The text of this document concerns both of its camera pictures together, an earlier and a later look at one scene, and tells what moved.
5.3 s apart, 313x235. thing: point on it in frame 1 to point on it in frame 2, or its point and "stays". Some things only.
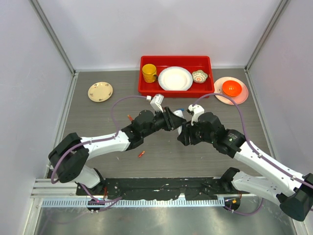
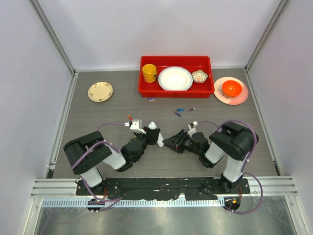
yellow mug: x=149 y=71 stays
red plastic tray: x=192 y=63 stays
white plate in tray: x=175 y=78 stays
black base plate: x=163 y=189 stays
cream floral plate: x=100 y=91 stays
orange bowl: x=232 y=88 stays
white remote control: x=179 y=113 to x=152 y=126
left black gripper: x=171 y=121 to x=151 y=135
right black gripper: x=187 y=132 to x=172 y=140
